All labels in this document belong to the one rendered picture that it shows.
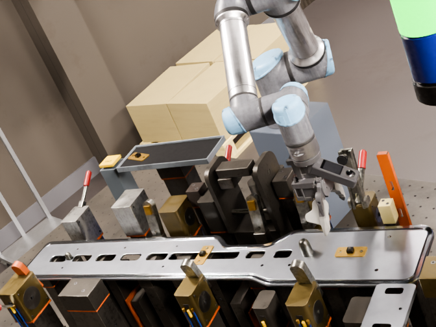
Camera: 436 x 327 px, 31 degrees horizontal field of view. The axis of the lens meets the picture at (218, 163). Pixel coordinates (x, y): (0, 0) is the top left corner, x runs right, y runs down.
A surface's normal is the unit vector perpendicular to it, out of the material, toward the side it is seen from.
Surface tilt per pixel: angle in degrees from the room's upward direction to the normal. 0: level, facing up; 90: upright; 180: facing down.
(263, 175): 90
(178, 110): 90
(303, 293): 0
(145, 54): 90
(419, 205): 0
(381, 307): 0
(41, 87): 90
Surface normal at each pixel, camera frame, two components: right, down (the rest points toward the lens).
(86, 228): 0.84, -0.08
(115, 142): 0.68, 0.09
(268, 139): -0.63, 0.57
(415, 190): -0.36, -0.82
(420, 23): -0.32, 0.56
